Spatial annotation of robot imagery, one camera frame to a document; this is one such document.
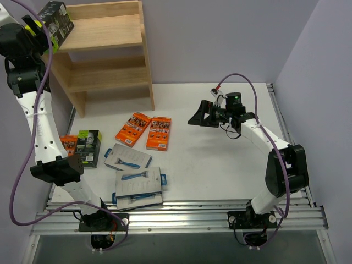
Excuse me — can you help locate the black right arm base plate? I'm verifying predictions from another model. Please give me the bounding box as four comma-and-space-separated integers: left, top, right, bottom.
227, 211, 277, 229

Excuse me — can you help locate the grey blue razor pack upper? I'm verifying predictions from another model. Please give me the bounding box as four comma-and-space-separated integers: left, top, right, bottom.
104, 144, 152, 171

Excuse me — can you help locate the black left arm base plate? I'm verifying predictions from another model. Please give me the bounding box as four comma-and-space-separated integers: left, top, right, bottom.
78, 211, 129, 232

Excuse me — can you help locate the orange razor box far left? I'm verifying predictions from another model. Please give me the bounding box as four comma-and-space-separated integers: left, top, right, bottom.
60, 135, 78, 156

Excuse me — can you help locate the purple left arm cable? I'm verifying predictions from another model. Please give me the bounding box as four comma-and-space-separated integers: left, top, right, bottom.
9, 0, 129, 251

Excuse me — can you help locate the grey blue razor pack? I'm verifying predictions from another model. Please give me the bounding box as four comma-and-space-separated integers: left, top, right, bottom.
115, 167, 167, 198
112, 192, 163, 211
104, 144, 152, 171

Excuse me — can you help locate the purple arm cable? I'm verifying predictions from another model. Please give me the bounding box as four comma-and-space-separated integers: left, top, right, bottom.
217, 73, 292, 248
9, 0, 129, 251

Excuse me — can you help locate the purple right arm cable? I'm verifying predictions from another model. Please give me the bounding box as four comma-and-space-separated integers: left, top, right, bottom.
217, 73, 292, 248

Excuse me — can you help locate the orange razor box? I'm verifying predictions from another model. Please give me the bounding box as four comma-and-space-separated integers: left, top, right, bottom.
146, 117, 172, 151
60, 135, 78, 156
115, 112, 152, 147

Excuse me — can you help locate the grey blue razor pack middle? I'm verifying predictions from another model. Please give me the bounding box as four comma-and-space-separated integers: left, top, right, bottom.
115, 167, 167, 198

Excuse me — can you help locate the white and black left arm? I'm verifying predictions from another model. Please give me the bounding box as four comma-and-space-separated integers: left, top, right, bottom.
1, 6, 115, 230

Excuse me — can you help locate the orange razor box right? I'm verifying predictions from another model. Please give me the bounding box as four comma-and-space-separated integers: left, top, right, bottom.
146, 117, 172, 151

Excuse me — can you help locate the grey blue razor pack lower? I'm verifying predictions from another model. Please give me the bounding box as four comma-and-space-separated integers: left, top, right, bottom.
112, 192, 163, 211

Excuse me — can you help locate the black green razor box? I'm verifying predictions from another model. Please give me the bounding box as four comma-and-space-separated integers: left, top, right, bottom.
38, 1, 74, 53
75, 130, 102, 168

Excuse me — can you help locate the wooden three-tier shelf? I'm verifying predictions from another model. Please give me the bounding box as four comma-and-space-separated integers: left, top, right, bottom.
51, 1, 155, 118

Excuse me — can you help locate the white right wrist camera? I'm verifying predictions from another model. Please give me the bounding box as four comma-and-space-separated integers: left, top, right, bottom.
211, 88, 227, 107

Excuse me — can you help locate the aluminium rail frame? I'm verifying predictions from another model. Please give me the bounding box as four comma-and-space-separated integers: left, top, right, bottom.
31, 83, 336, 263

